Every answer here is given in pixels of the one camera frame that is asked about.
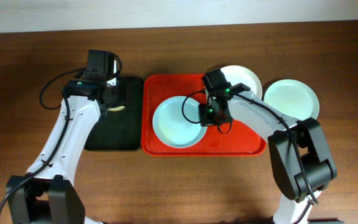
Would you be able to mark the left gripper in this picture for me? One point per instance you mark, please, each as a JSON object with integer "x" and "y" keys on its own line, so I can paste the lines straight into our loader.
{"x": 114, "y": 101}

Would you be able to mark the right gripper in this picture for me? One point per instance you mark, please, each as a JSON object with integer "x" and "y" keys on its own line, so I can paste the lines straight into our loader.
{"x": 207, "y": 119}

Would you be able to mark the white plate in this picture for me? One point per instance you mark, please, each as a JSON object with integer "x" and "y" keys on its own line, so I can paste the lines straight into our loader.
{"x": 237, "y": 74}

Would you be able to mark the light blue plate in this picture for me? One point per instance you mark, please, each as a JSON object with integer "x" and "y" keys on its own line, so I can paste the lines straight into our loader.
{"x": 171, "y": 127}

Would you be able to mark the green and yellow sponge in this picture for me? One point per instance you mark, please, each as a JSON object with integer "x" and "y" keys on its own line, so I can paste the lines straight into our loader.
{"x": 116, "y": 109}

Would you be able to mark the pale green plate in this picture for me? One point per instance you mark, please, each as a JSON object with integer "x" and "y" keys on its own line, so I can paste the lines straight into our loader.
{"x": 293, "y": 98}

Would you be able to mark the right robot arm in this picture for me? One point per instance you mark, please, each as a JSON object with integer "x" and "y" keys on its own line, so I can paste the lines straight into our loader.
{"x": 302, "y": 163}

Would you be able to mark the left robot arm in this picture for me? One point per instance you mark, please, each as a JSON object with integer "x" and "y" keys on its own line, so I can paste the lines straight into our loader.
{"x": 46, "y": 193}

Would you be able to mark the red plastic tray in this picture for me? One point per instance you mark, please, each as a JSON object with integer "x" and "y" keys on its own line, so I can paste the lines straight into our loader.
{"x": 240, "y": 141}

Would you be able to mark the black rectangular tray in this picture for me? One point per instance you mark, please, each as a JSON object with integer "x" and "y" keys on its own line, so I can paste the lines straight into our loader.
{"x": 120, "y": 131}

